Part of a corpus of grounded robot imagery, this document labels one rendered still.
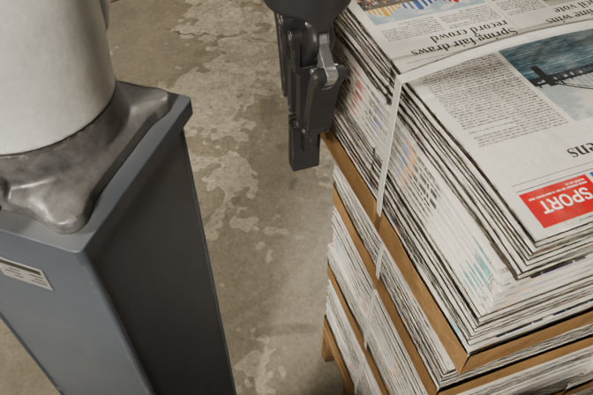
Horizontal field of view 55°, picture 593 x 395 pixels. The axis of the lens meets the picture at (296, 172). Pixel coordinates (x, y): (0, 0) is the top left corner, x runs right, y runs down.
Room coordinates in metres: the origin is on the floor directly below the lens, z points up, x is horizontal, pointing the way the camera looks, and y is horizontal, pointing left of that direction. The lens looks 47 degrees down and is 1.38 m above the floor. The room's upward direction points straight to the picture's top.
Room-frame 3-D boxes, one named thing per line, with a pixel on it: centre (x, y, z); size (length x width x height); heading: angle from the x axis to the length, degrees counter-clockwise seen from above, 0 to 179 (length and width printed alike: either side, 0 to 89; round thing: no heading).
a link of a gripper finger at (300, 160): (0.42, -0.01, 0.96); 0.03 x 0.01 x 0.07; 109
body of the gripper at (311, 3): (0.43, -0.01, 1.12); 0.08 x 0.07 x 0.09; 19
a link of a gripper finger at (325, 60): (0.39, -0.02, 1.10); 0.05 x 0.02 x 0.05; 19
